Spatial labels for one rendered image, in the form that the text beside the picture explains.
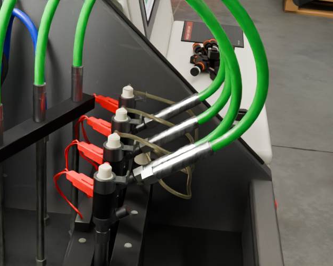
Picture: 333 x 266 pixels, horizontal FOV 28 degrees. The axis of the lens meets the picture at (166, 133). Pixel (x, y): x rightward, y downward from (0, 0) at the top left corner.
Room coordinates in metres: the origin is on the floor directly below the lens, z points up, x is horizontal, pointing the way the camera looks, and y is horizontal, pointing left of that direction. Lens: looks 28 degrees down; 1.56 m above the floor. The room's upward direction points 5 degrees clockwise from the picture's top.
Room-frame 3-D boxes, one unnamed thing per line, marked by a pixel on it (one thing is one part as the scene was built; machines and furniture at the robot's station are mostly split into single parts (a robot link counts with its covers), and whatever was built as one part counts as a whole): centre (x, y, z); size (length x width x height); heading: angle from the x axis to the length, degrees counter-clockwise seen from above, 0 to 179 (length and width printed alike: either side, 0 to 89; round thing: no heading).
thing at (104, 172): (0.70, 0.07, 1.12); 0.02 x 0.02 x 0.03
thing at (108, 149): (0.78, 0.06, 1.01); 0.05 x 0.03 x 0.21; 89
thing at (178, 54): (1.40, -0.09, 0.97); 0.70 x 0.22 x 0.03; 179
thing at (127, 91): (0.94, 0.07, 1.12); 0.02 x 0.02 x 0.03
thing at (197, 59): (1.43, -0.09, 1.01); 0.23 x 0.11 x 0.06; 179
